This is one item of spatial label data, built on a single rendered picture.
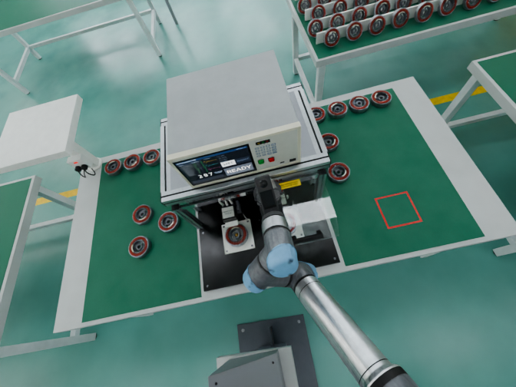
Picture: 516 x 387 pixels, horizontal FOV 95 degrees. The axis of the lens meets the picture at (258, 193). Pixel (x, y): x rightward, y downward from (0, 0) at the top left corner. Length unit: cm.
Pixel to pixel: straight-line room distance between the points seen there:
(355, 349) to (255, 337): 137
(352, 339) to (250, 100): 73
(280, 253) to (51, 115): 128
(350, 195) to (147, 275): 110
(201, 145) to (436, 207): 110
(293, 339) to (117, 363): 131
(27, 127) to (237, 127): 109
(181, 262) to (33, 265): 198
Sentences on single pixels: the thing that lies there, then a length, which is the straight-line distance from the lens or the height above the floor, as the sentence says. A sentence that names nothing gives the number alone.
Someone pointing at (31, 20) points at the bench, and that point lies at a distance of 408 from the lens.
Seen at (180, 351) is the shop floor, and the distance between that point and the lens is 212.
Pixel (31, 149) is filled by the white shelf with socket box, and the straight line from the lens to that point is 146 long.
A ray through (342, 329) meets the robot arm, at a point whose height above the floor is 129.
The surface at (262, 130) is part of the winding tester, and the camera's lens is 76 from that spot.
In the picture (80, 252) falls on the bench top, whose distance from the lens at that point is 167.
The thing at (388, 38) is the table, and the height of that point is 75.
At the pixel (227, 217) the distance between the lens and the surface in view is 108.
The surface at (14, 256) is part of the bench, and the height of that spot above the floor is 74.
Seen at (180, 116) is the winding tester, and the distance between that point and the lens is 91.
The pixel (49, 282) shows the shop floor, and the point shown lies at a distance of 289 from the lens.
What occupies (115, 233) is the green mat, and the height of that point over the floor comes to 75.
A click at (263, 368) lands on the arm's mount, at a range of 107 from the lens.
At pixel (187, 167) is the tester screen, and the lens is 84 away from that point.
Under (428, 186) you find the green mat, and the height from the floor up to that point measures 75.
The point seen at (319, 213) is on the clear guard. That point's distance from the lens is 89.
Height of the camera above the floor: 190
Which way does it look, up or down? 64 degrees down
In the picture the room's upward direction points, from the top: 21 degrees counter-clockwise
